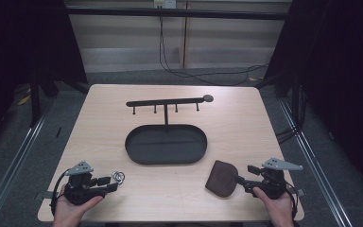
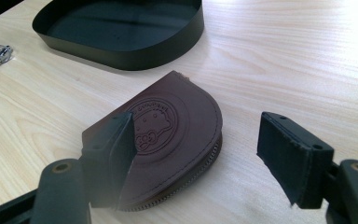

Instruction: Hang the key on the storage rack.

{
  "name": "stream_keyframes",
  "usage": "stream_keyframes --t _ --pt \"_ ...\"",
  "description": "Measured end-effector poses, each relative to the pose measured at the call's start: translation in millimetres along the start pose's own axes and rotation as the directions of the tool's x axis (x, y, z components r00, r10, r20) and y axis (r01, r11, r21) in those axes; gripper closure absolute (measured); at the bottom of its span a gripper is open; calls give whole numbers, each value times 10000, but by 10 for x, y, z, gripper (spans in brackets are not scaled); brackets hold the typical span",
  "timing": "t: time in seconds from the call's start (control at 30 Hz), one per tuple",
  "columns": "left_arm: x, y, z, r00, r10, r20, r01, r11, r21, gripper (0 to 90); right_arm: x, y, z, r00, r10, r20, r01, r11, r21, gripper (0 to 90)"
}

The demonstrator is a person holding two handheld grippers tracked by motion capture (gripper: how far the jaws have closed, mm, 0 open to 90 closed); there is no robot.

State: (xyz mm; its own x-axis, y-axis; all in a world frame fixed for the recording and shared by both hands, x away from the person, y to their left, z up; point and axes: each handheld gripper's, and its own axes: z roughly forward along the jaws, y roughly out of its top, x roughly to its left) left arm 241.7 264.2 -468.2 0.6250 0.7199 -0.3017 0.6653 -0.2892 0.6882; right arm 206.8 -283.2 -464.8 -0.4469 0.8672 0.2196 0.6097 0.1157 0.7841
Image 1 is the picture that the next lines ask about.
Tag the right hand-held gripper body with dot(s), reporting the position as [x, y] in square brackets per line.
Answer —
[274, 186]

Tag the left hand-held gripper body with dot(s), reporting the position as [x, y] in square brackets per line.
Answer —
[81, 189]

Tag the brown leather pouch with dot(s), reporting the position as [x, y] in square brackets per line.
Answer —
[222, 179]

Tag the person's right hand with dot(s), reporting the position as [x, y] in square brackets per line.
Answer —
[279, 211]

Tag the person's left hand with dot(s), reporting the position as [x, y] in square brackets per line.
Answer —
[69, 214]

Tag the black hook stand with tray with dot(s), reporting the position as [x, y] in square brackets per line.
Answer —
[166, 145]

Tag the black metal stand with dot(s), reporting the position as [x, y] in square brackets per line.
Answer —
[35, 97]

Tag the yellow tape piece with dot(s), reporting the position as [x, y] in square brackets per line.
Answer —
[24, 100]

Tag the dark curtain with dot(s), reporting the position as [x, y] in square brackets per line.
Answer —
[22, 47]
[340, 78]

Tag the silver floor rail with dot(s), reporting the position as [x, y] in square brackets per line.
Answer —
[315, 170]
[12, 170]

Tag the black horizontal frame bar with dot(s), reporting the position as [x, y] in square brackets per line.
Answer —
[176, 13]

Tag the white wall socket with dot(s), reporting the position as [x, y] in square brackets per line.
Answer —
[165, 3]

